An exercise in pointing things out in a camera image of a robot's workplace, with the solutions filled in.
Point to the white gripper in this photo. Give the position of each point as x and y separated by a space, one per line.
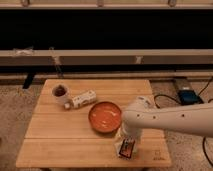
128 131

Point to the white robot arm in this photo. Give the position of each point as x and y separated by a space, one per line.
140 114

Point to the orange round plate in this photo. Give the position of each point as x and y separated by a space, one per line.
105 117

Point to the wooden table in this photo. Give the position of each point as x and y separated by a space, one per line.
59 138

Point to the blue power adapter box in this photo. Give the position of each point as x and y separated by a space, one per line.
189 97

